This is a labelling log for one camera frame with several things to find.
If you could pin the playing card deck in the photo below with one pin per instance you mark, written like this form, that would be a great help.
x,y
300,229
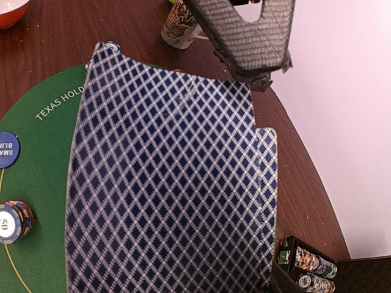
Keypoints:
x,y
171,186

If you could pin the poker chip stack front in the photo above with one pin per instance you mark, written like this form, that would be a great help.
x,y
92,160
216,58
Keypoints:
x,y
17,220

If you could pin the teal chip off mat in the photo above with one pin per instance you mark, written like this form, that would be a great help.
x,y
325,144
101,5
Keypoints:
x,y
115,47

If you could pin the chip row in case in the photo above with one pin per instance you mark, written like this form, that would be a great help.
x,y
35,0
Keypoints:
x,y
313,263
313,283

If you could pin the blue small blind button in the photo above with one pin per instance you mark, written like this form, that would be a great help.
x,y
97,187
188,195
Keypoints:
x,y
9,149

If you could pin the black poker chip case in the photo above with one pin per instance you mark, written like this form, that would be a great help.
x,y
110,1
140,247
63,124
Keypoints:
x,y
353,275

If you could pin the poker chip stack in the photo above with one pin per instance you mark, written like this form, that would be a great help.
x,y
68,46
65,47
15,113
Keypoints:
x,y
177,70
17,220

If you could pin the decorated ceramic mug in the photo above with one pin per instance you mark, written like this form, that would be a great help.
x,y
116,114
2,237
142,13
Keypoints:
x,y
181,28

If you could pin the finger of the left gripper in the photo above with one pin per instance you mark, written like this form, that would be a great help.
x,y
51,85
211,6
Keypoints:
x,y
250,50

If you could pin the white bowl red outside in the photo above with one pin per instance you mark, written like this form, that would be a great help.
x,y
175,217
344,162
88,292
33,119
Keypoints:
x,y
12,11

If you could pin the round green poker mat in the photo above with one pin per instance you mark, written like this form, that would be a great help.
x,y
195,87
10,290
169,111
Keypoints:
x,y
44,121

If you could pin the upper chip row in case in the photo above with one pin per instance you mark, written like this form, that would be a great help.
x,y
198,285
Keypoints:
x,y
313,263

